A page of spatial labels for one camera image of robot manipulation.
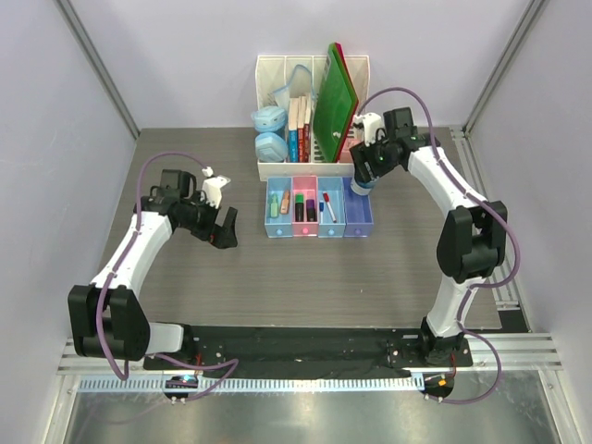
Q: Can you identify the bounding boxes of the white file organizer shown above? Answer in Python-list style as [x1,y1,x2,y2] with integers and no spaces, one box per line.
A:
[254,55,370,181]

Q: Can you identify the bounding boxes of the green folder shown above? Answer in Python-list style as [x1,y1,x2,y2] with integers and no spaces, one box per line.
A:
[313,43,340,163]

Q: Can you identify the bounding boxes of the blue washi tape roll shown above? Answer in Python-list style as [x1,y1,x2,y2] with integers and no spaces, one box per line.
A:
[351,179,376,196]

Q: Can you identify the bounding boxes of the white cable duct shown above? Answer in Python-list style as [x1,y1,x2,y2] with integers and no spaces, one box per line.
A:
[78,374,425,394]

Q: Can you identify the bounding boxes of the purple black highlighter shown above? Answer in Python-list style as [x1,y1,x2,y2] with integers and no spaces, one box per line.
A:
[305,199,317,222]

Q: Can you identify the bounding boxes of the red spine book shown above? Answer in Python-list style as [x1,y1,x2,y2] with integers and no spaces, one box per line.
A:
[303,93,313,163]
[297,95,307,163]

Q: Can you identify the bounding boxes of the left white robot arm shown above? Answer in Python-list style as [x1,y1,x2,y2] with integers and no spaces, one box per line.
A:
[68,168,238,369]

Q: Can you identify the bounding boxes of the pink drawer bin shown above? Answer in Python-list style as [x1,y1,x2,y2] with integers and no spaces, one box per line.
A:
[291,176,319,237]

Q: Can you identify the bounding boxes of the blue spine book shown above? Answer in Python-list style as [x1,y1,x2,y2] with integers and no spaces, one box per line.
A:
[288,98,300,163]

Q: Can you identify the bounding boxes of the red capped white pen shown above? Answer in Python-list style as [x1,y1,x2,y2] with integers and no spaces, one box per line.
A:
[323,191,338,223]

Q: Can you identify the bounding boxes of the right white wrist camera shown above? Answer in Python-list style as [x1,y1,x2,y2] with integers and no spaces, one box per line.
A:
[352,112,386,146]

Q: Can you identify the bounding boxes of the lower blue tape dispenser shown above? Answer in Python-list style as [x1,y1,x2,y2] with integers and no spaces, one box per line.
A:
[254,132,289,163]

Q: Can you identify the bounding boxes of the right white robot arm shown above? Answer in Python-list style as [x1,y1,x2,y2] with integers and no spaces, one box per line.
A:
[350,107,507,366]

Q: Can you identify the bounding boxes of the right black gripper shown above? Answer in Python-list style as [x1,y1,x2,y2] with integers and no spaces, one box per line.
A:
[350,130,399,184]

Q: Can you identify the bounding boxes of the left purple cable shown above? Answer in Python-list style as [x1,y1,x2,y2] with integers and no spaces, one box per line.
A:
[94,151,241,402]

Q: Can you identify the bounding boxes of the blue tape dispenser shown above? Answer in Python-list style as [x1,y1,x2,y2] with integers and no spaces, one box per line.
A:
[254,132,289,163]
[251,105,288,137]

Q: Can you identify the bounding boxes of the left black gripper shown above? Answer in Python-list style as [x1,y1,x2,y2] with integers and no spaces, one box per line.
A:
[178,191,237,249]

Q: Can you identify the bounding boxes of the light green mini highlighter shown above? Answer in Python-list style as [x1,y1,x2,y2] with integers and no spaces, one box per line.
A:
[269,194,279,218]

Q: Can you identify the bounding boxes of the pink eraser box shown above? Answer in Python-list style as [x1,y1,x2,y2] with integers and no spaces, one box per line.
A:
[339,139,358,164]

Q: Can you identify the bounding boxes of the upper blue tape dispenser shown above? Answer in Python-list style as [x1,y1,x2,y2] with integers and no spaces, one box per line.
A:
[251,105,288,137]

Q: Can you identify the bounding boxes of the orange mini highlighter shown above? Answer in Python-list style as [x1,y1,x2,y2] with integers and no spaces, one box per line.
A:
[280,190,290,215]

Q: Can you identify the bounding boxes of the green black highlighter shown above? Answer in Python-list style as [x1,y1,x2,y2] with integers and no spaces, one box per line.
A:
[294,193,305,222]

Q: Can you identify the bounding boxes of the purple drawer bin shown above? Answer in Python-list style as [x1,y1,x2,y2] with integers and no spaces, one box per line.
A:
[342,178,374,238]

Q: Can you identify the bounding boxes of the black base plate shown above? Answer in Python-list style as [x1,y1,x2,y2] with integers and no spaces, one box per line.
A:
[173,326,473,380]

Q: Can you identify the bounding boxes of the blue drawer bin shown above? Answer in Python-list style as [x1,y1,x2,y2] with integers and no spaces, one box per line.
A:
[265,177,292,238]
[317,177,346,239]

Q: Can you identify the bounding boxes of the red folder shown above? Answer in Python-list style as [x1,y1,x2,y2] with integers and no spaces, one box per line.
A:
[333,42,359,162]

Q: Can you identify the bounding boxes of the blue clear pouch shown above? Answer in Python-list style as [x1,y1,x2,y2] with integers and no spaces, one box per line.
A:
[271,64,316,112]

